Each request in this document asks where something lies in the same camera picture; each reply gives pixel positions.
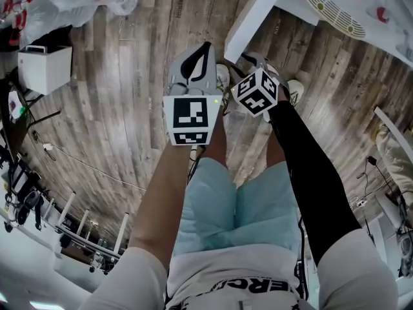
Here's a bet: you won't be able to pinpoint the white power adapter with cable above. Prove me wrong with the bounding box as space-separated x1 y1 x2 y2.
42 142 148 192

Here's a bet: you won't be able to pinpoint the light blue shorts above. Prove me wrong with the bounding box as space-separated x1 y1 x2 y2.
172 157 301 258

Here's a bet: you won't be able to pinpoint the person's left leg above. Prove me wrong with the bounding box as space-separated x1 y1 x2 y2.
193 107 230 174

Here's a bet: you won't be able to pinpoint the person's left forearm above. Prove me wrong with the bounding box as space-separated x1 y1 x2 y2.
128 107 224 262

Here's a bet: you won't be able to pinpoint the white plastic bag red print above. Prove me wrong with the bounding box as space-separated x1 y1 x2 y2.
363 0 413 59

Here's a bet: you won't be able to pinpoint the person's right forearm black sleeve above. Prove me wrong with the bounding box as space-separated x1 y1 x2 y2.
268 99 363 273

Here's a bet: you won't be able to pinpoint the white water dispenser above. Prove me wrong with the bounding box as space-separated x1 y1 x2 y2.
223 0 413 65

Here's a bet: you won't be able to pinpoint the black folding stand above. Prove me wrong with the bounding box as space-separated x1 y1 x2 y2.
0 68 62 163

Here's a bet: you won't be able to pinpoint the beige slotted drip tray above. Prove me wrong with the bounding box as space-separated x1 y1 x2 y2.
301 0 367 40

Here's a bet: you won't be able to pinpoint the clear plastic bags red print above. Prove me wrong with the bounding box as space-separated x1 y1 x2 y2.
0 0 141 47

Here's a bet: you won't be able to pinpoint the person's white shoe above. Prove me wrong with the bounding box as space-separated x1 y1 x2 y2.
286 79 305 107
215 63 231 94

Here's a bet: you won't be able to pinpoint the white metal table frame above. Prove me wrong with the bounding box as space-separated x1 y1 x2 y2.
38 191 130 276

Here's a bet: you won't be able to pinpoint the white box appliance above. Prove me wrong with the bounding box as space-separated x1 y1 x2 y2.
17 45 74 96

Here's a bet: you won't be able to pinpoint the person's left white shoe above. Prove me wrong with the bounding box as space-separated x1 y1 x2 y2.
215 63 231 94

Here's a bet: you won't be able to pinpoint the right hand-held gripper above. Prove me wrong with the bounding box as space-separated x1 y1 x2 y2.
229 52 290 123

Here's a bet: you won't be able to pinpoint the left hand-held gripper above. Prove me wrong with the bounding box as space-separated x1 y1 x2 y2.
163 41 224 147

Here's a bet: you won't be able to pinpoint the person's right white shoe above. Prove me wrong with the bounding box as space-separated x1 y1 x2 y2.
286 79 305 107

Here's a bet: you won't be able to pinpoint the white printed shirt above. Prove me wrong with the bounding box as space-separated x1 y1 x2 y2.
86 229 399 310

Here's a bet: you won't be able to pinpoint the black plug with cable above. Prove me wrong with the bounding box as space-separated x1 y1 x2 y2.
363 155 393 200

